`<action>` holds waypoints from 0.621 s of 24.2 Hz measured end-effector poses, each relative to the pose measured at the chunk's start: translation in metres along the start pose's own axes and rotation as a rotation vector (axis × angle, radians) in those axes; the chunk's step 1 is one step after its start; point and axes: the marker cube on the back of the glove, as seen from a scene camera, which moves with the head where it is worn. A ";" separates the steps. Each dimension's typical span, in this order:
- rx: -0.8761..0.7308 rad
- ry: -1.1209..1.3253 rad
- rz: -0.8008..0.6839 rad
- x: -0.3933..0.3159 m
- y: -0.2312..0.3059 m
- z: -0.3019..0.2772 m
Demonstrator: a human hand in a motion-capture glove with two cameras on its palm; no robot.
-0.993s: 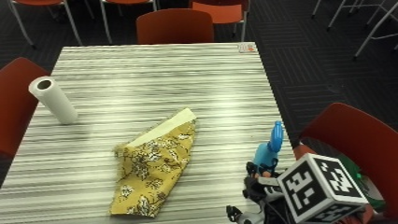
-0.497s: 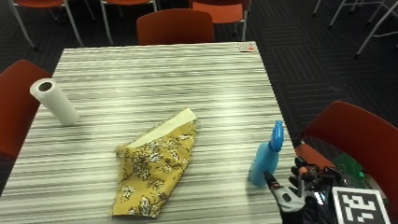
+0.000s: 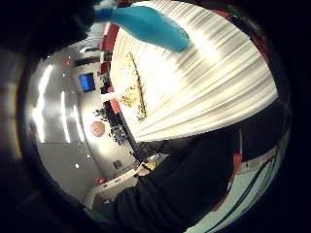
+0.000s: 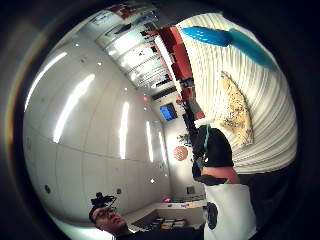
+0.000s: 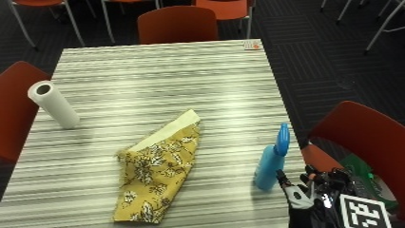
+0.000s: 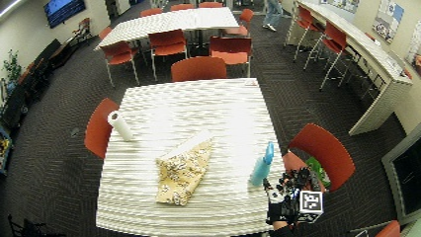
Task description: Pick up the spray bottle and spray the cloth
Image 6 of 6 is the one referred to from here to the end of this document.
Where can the green bag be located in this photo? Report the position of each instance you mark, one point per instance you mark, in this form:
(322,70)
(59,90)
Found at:
(318,171)

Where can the white marker cube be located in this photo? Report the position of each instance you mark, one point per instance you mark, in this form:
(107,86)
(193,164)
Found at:
(310,202)

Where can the blue spray bottle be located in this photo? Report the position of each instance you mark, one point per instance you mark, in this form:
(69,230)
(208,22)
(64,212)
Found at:
(262,166)

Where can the red plastic chair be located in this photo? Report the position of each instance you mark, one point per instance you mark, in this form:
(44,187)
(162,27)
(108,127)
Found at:
(326,153)
(197,69)
(99,130)
(389,229)

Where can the large dark monitor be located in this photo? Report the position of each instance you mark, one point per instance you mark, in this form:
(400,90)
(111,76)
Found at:
(408,174)

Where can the yellow floral cloth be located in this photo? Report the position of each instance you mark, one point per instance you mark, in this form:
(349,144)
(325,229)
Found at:
(181,174)

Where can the small white object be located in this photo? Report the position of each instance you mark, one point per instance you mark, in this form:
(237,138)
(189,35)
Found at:
(250,82)

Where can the long white counter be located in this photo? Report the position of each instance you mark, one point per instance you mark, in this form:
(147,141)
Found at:
(372,59)

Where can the red bar stool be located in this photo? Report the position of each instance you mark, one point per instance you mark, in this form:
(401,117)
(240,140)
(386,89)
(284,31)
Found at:
(305,19)
(334,41)

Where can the white paper towel roll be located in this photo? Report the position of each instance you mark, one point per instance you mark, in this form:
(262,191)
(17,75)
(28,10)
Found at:
(120,125)

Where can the group of red chairs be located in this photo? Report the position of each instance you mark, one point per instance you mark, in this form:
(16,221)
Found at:
(168,42)

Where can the white rectangular table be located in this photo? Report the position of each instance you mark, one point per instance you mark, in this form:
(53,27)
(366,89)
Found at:
(174,23)

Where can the black chair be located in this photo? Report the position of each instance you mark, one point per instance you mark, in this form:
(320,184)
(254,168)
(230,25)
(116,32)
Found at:
(31,228)

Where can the dark low cabinet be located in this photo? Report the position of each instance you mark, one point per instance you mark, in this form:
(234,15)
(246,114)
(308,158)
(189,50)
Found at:
(31,85)

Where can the green potted plant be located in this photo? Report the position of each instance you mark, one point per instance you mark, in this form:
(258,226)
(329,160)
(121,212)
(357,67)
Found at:
(12,67)

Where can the pale wall poster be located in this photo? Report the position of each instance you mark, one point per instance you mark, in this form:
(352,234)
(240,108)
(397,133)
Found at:
(414,49)

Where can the blue wall poster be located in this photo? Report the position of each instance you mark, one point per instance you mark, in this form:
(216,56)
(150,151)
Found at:
(388,19)

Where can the wall television screen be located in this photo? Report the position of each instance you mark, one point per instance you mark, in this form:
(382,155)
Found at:
(63,11)

